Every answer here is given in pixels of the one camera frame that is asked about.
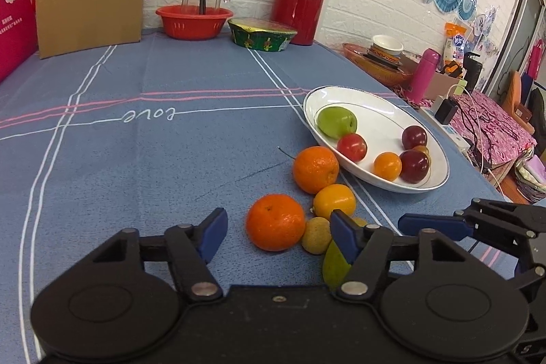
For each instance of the white power strip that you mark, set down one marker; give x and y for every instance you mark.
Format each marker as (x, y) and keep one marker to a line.
(429, 112)

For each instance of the dark red plum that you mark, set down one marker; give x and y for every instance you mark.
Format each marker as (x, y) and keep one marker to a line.
(415, 166)
(414, 136)

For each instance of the small brown-yellow fruit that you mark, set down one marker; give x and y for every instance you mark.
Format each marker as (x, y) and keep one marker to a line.
(360, 221)
(317, 236)

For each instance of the small orange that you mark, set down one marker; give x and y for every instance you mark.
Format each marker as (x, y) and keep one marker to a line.
(388, 166)

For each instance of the orange patterned bowl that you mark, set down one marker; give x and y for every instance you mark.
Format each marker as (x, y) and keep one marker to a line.
(390, 71)

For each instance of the blue striped tablecloth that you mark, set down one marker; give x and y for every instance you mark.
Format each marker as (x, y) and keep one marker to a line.
(102, 151)

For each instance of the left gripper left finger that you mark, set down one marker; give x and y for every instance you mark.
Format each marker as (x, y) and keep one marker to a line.
(190, 248)

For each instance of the red tomato-like fruit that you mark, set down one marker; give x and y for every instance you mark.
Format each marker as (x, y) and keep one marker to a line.
(353, 147)

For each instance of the pink tote bag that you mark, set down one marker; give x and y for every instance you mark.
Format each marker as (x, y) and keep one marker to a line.
(18, 34)

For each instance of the pink floral bedcover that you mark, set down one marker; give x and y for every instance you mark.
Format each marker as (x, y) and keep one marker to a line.
(495, 138)

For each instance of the white ceramic plate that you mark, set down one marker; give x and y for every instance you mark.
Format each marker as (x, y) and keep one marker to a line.
(381, 124)

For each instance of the red plastic basket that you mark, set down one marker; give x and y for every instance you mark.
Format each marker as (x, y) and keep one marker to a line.
(184, 22)

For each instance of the orange snack bag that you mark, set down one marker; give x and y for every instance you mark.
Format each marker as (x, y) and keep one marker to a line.
(454, 45)

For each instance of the green pear-shaped apple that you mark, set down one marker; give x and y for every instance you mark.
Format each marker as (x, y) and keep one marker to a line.
(334, 267)

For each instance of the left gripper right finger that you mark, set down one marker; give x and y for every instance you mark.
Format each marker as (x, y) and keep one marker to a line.
(367, 250)

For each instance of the orange tangerine with stem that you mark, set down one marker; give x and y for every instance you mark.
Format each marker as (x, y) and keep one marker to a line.
(314, 168)

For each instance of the red-yellow plum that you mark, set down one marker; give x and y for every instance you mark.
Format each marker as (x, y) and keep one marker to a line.
(422, 148)

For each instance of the black charger plug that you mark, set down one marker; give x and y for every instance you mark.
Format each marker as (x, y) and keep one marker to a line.
(446, 111)

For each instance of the yellow-orange citrus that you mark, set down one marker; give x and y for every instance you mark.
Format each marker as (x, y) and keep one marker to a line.
(334, 197)

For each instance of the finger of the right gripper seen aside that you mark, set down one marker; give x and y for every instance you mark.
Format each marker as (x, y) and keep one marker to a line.
(455, 227)

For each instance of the green instant noodle bowl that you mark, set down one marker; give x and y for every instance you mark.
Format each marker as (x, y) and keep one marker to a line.
(260, 34)

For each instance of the pink thermos bottle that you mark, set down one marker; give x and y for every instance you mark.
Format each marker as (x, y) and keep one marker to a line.
(424, 72)

